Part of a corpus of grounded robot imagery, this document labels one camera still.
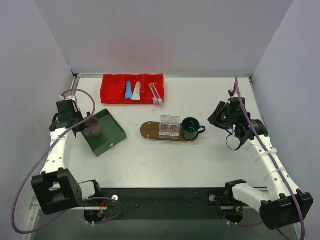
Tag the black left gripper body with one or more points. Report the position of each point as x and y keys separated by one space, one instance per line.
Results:
x=78 y=124

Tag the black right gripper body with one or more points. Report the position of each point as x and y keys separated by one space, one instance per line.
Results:
x=216 y=118

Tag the dark green enamel mug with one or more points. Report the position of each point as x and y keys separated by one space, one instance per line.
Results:
x=191 y=128

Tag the translucent purple cup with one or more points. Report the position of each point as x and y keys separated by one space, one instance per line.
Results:
x=93 y=128

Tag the clear plastic bag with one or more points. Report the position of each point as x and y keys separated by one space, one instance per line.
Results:
x=169 y=127

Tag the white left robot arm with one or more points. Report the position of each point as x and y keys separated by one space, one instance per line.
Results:
x=55 y=187

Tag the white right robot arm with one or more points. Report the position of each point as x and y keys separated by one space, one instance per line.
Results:
x=284 y=204

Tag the green metal tray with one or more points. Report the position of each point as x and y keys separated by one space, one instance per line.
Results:
x=107 y=135

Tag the toothbrush in clear wrapper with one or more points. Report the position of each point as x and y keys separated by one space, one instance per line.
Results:
x=157 y=99

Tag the oval wooden tray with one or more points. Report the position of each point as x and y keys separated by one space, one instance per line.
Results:
x=150 y=130

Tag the blue toothpaste tube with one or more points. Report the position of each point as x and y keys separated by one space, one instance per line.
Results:
x=128 y=90

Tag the white toothpaste tube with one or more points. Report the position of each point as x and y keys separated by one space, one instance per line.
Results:
x=136 y=96

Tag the red plastic divided bin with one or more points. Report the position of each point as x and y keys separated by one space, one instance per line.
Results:
x=114 y=87

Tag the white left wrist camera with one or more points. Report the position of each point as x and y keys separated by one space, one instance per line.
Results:
x=72 y=98

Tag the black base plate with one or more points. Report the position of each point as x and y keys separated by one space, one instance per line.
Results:
x=171 y=203

